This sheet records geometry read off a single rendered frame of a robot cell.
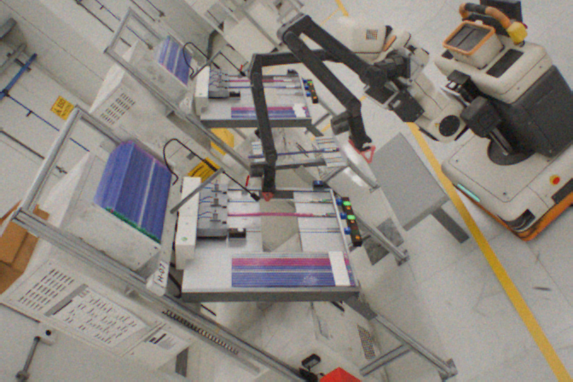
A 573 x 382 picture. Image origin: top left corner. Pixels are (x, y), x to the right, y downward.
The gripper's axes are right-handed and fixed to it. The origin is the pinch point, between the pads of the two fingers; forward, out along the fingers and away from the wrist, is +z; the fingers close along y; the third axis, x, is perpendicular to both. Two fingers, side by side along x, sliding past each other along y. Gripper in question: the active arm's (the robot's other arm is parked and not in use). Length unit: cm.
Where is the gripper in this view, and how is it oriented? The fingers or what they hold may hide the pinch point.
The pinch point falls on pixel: (267, 199)
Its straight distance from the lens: 252.8
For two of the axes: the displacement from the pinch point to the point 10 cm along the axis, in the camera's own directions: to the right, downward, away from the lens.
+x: 9.9, 0.3, 1.3
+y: 0.9, 5.6, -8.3
